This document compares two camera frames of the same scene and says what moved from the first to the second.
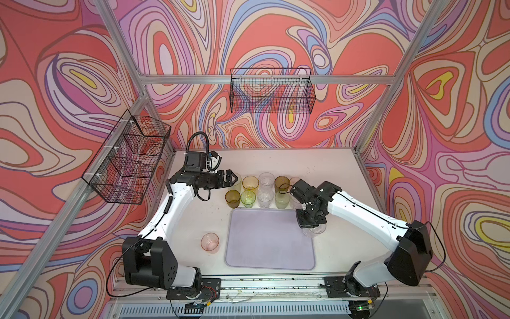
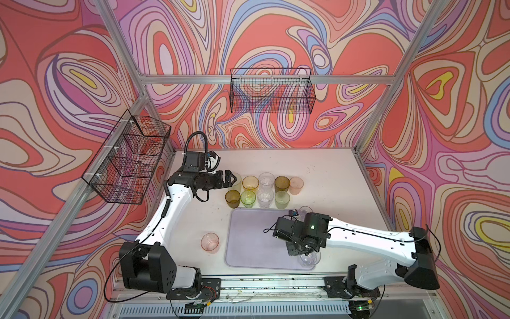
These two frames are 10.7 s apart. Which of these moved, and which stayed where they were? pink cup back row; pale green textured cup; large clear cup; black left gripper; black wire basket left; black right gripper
Moved: black right gripper; large clear cup
Stayed: pale green textured cup; black left gripper; black wire basket left; pink cup back row
